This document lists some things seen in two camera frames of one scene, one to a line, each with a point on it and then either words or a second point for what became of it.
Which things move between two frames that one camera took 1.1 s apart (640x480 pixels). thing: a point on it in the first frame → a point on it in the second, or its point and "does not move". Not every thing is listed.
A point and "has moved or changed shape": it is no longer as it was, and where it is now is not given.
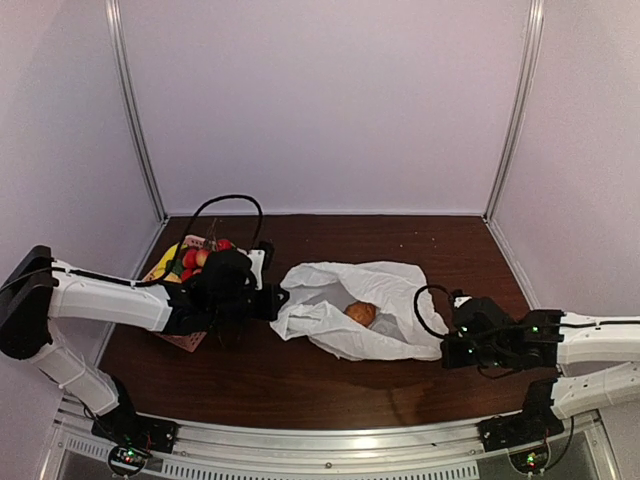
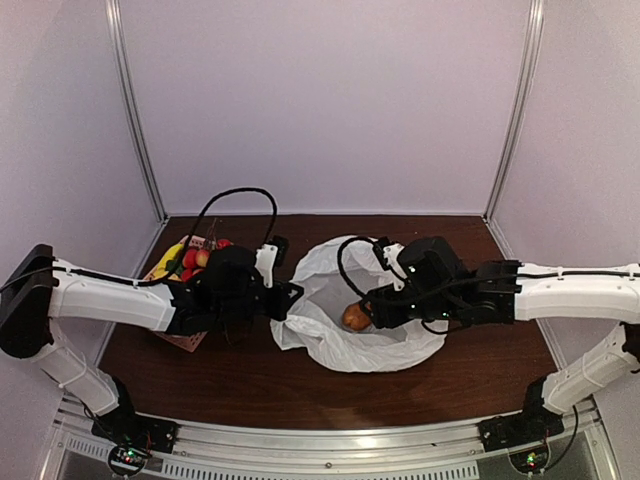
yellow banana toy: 162,267 does not move
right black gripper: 452,359 → 384,311
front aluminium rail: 442,450 does not move
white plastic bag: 359,311 has moved or changed shape
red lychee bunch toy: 195,259 does not move
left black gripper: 272,305 does not move
